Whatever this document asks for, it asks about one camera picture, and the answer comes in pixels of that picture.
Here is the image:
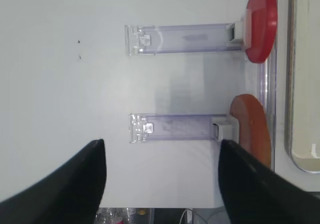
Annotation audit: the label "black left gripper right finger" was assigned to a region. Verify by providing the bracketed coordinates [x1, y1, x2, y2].
[218, 140, 320, 223]

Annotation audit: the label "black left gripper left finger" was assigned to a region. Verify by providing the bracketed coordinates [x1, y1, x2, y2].
[0, 139, 107, 223]

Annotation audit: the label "standing orange cheese slice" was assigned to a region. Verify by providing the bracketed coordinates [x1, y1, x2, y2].
[229, 94, 271, 168]

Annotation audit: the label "standing red tomato slice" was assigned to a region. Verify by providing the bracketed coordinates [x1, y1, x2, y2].
[245, 0, 278, 64]

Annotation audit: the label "plastic bottles under table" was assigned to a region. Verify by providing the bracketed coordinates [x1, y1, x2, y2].
[94, 207, 155, 224]

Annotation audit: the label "clear left front stop bar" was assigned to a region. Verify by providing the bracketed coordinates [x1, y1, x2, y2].
[257, 41, 277, 170]

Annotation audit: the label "clear cheese holder rail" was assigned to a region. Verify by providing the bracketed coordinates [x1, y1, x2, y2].
[128, 113, 240, 143]

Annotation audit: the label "clear tomato holder rail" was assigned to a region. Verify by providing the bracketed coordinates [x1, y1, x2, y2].
[124, 21, 252, 56]

